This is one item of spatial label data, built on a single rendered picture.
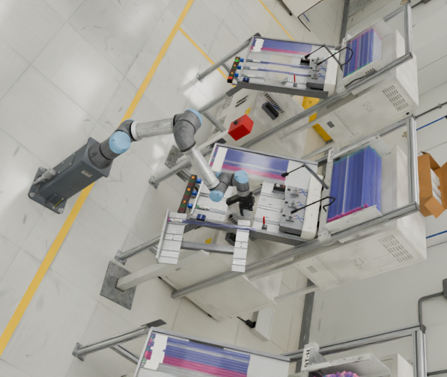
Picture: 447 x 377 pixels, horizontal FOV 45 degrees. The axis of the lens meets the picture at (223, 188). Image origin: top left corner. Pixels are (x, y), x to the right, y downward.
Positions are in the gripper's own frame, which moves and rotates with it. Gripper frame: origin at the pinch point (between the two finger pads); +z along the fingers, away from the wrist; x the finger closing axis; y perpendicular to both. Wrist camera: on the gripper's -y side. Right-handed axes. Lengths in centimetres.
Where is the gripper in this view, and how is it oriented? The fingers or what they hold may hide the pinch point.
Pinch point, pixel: (243, 215)
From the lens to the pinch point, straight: 328.7
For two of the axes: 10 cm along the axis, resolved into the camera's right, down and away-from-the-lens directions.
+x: 2.2, -7.0, 6.8
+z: 1.3, 7.1, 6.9
